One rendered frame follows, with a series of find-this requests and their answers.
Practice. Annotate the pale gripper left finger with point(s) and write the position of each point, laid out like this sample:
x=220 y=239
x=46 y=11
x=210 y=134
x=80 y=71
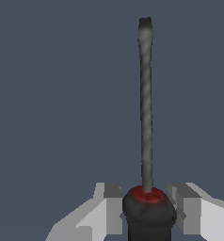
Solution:
x=98 y=216

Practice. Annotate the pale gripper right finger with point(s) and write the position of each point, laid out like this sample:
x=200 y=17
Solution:
x=198 y=216

